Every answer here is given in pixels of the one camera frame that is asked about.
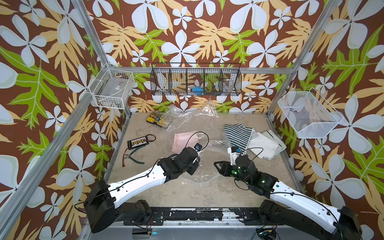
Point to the yellow black screwdriver bit case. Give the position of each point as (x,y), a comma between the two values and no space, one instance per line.
(161,120)

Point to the black parallel charging board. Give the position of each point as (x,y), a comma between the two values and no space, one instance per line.
(141,142)

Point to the clear plastic vacuum bag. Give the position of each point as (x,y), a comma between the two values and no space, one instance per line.
(203,126)

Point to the pink towel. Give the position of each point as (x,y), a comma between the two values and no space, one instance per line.
(182,140)

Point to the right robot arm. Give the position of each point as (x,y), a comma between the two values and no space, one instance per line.
(286,206)

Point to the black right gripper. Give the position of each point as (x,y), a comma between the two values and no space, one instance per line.
(221,170)

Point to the green white striped towel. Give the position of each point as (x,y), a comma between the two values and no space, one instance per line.
(236,135)

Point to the black wire basket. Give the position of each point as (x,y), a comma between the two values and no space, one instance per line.
(204,79)

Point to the white mesh basket right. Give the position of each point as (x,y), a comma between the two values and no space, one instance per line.
(309,114)

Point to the white wire basket left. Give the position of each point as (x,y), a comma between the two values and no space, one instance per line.
(111,88)

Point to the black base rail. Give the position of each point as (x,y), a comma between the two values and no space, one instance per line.
(159,215)

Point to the white folded towel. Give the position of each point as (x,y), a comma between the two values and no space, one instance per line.
(266,145)

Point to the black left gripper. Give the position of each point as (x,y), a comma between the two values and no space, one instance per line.
(195,165)

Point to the green handled pliers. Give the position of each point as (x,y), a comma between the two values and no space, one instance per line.
(127,155)

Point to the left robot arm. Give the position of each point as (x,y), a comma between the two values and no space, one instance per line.
(108,203)

